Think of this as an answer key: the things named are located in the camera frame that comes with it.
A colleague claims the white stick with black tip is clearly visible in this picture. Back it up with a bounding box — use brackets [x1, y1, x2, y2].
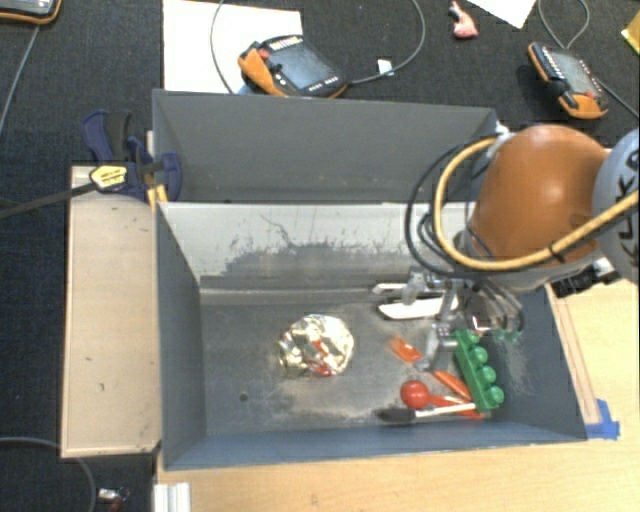
[374, 403, 477, 422]

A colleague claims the crumpled silver foil ball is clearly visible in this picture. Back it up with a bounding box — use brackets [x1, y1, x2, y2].
[276, 313, 357, 379]

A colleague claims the white curved plastic piece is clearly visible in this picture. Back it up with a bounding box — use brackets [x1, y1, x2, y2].
[372, 282, 445, 322]

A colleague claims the black cylinder on white bracket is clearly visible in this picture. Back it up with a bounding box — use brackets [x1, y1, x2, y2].
[548, 258, 617, 299]

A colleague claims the red ball-ended toy spoon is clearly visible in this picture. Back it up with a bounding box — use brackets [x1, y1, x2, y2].
[399, 379, 477, 410]

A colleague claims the pale wood flat board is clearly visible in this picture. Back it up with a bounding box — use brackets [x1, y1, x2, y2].
[59, 164, 164, 459]

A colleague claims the grey metal bin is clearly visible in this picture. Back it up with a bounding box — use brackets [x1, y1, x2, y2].
[151, 88, 589, 472]

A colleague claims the orange toy carrot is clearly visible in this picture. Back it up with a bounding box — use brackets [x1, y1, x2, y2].
[431, 369, 474, 402]

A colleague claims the small orange flat piece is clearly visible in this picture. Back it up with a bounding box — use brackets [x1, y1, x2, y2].
[389, 335, 425, 365]

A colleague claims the green toy building block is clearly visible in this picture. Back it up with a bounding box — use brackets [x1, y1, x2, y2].
[451, 328, 507, 413]

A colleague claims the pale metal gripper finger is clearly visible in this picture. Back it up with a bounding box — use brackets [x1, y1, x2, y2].
[402, 272, 432, 305]
[414, 323, 455, 372]

